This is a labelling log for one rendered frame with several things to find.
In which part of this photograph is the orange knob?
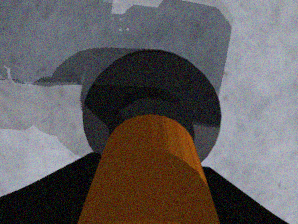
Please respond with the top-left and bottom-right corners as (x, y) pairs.
(77, 115), (220, 224)

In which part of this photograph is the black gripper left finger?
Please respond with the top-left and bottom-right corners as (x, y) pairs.
(0, 152), (102, 224)

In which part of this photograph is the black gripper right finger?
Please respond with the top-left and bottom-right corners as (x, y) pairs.
(202, 167), (287, 224)

